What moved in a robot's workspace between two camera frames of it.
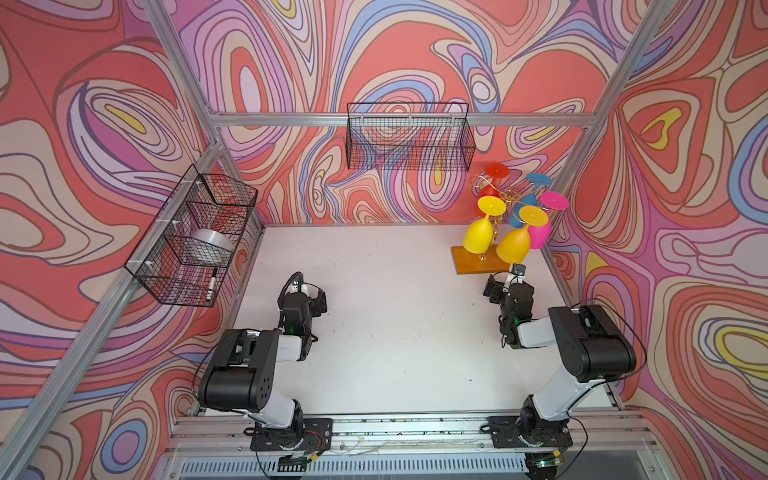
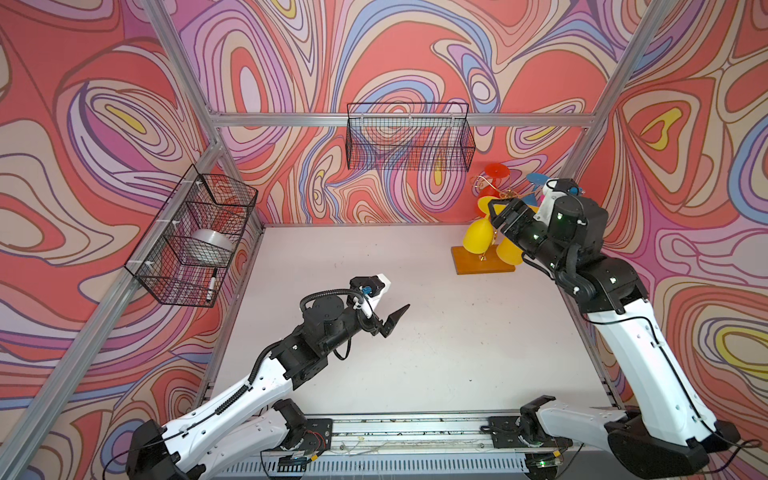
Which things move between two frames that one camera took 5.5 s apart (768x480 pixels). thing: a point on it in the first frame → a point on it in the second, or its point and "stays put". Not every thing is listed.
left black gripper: [317, 305] → [390, 323]
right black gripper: [495, 287] → [524, 213]
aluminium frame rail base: [218, 447] stays put
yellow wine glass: [478, 236] stays put
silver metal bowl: [208, 247] stays put
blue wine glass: [528, 200] stays put
